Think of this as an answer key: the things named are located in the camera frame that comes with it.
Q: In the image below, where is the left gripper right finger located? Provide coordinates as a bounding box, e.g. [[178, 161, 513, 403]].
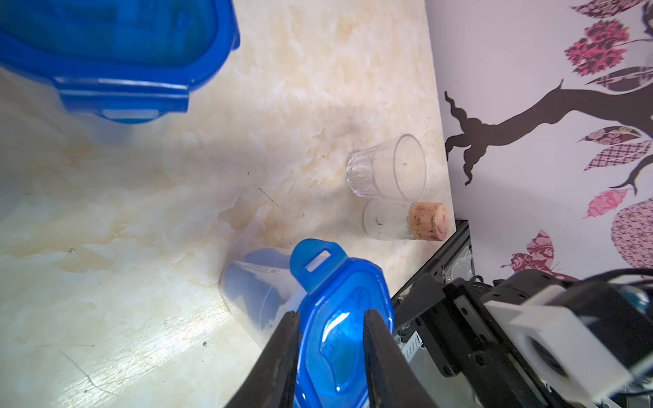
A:
[[363, 309, 437, 408]]

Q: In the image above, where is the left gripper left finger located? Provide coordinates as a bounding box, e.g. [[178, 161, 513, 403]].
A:
[[226, 311, 301, 408]]

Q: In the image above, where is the blue lid toiletry container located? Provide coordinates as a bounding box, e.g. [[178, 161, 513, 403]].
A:
[[220, 239, 395, 407], [1, 0, 241, 124]]

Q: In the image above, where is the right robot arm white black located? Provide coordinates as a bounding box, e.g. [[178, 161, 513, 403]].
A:
[[393, 269, 652, 407]]

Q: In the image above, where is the small corked glass jar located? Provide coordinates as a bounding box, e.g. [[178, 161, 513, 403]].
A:
[[363, 199, 452, 241]]

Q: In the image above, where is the clear drinking glass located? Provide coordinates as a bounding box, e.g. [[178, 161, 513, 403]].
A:
[[345, 134, 426, 202]]

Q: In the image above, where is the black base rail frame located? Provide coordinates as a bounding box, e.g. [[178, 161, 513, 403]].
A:
[[391, 219, 476, 308]]

